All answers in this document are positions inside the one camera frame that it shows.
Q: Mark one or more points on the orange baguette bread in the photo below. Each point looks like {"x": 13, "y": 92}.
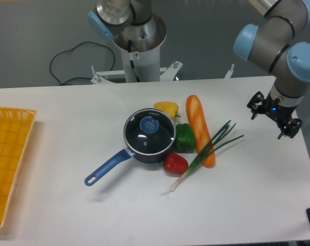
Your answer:
{"x": 197, "y": 122}

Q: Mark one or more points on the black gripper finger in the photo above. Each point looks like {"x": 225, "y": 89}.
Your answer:
{"x": 257, "y": 105}
{"x": 289, "y": 127}

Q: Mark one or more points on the green bell pepper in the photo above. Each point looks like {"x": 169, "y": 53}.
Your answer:
{"x": 185, "y": 139}

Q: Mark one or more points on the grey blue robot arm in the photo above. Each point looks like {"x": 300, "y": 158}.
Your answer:
{"x": 269, "y": 48}

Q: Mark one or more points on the dark blue saucepan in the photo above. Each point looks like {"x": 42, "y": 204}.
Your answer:
{"x": 119, "y": 157}

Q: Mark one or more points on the red bell pepper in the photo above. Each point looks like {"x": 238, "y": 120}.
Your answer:
{"x": 175, "y": 164}

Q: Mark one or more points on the yellow woven basket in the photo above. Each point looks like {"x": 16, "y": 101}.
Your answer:
{"x": 15, "y": 127}

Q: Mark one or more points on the white metal base frame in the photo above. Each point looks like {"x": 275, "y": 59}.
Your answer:
{"x": 138, "y": 74}

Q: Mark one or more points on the green spring onion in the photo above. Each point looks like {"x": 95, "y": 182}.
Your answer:
{"x": 208, "y": 150}

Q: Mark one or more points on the yellow bell pepper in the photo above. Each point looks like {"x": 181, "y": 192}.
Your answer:
{"x": 171, "y": 108}

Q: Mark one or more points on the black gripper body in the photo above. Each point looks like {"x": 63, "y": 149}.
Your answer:
{"x": 280, "y": 114}

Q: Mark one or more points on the glass lid with blue knob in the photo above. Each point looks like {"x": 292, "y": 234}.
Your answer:
{"x": 149, "y": 132}

